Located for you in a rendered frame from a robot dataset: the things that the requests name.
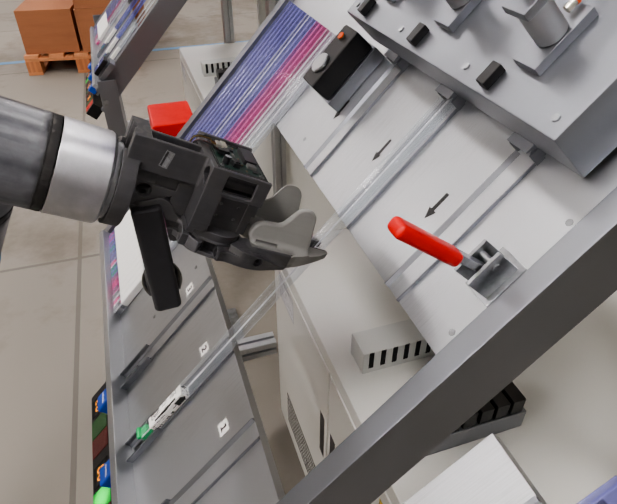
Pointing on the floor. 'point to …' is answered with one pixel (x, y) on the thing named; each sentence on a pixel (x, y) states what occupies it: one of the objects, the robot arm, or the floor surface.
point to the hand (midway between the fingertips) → (307, 251)
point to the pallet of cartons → (57, 31)
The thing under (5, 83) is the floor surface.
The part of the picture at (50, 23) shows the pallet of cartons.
